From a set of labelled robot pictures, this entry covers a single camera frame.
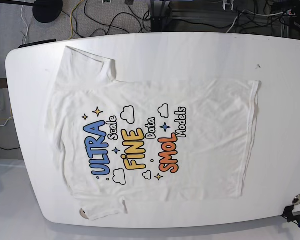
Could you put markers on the silver table grommet left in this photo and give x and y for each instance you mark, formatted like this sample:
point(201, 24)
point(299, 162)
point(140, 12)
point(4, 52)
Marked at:
point(83, 214)

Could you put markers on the black round stand base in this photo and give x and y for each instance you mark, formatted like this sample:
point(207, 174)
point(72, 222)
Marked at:
point(47, 11)

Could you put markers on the black aluminium frame post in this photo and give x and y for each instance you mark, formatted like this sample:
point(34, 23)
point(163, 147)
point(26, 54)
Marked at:
point(159, 12)

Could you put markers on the silver table grommet right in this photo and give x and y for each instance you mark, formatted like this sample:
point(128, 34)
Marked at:
point(296, 200)

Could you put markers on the white printed T-shirt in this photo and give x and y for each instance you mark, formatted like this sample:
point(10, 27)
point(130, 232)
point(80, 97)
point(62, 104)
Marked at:
point(119, 141)

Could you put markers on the silver table grommet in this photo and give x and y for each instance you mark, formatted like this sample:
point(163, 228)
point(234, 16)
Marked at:
point(296, 200)
point(83, 214)

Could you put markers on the black clamp with cable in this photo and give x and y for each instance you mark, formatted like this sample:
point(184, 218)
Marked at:
point(290, 217)

